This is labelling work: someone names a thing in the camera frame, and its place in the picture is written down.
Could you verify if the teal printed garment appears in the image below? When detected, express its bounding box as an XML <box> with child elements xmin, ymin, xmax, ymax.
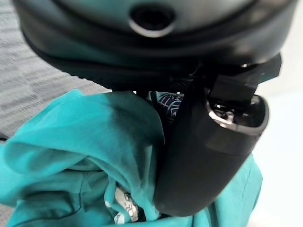
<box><xmin>0</xmin><ymin>88</ymin><xmax>264</xmax><ymax>227</ymax></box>

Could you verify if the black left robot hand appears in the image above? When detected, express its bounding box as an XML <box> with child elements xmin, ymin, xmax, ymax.
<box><xmin>11</xmin><ymin>0</ymin><xmax>299</xmax><ymax>217</ymax></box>

